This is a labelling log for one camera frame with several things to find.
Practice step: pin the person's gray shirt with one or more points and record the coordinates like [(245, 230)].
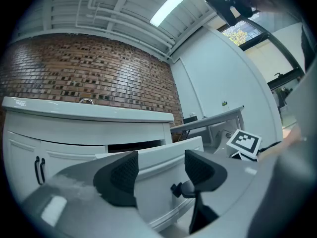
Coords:
[(301, 100)]

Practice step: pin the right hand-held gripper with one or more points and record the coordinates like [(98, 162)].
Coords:
[(244, 142)]

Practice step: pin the green potted plant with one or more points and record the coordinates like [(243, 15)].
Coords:
[(281, 94)]

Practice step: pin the white desk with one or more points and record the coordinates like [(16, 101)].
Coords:
[(210, 120)]

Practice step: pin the white ceiling pipes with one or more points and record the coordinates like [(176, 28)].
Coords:
[(119, 16)]

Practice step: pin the person's right forearm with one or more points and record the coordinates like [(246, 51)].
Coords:
[(289, 139)]

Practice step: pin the black chair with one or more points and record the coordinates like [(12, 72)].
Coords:
[(189, 121)]

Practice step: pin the long ceiling light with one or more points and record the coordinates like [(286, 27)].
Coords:
[(173, 1)]

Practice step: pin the chrome faucet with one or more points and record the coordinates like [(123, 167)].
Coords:
[(86, 100)]

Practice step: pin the black head-worn camera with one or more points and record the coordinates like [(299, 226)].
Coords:
[(227, 4)]

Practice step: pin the white sink cabinet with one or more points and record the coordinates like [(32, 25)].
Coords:
[(74, 128)]

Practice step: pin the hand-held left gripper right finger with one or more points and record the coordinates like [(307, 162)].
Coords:
[(204, 173)]

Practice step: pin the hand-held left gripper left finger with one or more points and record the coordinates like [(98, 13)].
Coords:
[(116, 182)]

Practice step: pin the white drawer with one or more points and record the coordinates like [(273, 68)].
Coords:
[(161, 162)]

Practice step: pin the window with black frame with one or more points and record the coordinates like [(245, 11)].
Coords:
[(250, 33)]

